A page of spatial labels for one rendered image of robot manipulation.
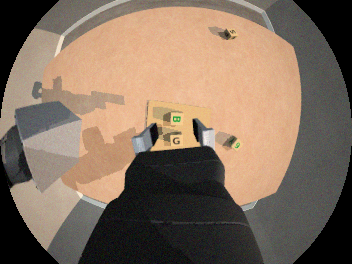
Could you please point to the tan flat mat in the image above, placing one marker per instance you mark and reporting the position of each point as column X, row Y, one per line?
column 159, row 112

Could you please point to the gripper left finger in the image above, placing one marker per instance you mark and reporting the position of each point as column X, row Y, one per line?
column 146, row 139

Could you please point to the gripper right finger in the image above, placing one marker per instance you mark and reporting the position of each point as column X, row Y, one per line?
column 205, row 136

